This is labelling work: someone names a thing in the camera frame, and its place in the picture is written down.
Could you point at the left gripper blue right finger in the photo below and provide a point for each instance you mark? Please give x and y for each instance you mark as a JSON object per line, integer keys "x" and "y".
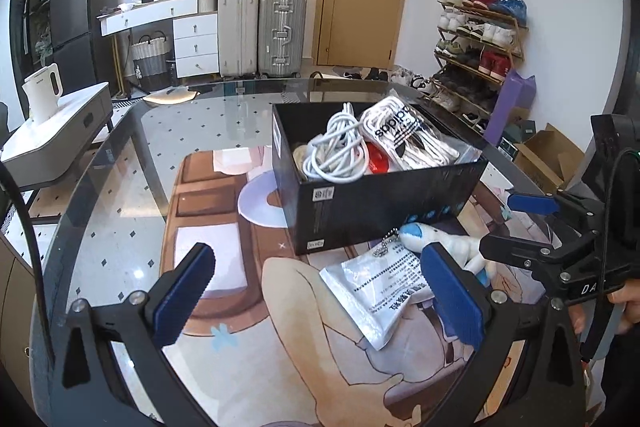
{"x": 461, "y": 300}

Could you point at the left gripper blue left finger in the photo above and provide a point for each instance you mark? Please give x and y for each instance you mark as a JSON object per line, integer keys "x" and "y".
{"x": 174, "y": 296}

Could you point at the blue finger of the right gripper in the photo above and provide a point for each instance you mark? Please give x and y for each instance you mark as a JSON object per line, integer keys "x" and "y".
{"x": 541, "y": 205}
{"x": 521, "y": 253}

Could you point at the white plush toy blue cap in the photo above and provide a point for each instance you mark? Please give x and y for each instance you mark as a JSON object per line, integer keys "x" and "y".
{"x": 464, "y": 249}

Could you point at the white red tissue packet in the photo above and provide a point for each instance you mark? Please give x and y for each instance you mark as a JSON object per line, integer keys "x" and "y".
{"x": 378, "y": 163}

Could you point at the person's right hand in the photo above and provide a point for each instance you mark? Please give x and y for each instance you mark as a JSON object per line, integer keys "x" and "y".
{"x": 628, "y": 296}

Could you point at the brown cardboard box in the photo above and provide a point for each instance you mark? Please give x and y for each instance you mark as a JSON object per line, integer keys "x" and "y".
{"x": 549, "y": 159}

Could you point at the white printed plastic pouch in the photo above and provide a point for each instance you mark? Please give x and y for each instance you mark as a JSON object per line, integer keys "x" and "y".
{"x": 376, "y": 287}

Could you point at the purple paper bag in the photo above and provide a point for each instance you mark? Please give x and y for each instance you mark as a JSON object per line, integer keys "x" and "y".
{"x": 517, "y": 92}

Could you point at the anime print table mat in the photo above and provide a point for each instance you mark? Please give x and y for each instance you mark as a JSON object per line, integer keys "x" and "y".
{"x": 268, "y": 344}

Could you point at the black cardboard box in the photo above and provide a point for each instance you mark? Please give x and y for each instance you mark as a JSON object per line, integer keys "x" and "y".
{"x": 322, "y": 215}

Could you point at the wooden shoe rack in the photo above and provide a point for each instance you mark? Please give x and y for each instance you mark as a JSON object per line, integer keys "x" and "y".
{"x": 480, "y": 44}

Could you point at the white grey side table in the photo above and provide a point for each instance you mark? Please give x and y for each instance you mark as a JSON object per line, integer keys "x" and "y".
{"x": 39, "y": 155}

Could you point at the striped woven basket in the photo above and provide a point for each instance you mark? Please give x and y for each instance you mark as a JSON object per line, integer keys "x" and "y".
{"x": 150, "y": 56}

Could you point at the white electric kettle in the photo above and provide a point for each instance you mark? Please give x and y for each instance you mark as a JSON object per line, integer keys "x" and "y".
{"x": 43, "y": 90}

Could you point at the white drawer cabinet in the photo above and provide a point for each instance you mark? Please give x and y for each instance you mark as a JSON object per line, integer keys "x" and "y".
{"x": 196, "y": 45}

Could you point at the white dressing desk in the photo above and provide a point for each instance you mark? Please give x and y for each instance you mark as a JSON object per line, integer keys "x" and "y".
{"x": 154, "y": 12}

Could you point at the white suitcase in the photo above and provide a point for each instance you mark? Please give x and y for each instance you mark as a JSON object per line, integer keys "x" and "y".
{"x": 237, "y": 29}

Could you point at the silver suitcase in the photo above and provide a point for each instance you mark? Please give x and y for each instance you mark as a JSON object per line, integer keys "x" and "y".
{"x": 281, "y": 32}

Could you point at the black refrigerator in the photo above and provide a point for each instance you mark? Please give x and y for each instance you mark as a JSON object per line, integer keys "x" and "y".
{"x": 83, "y": 55}

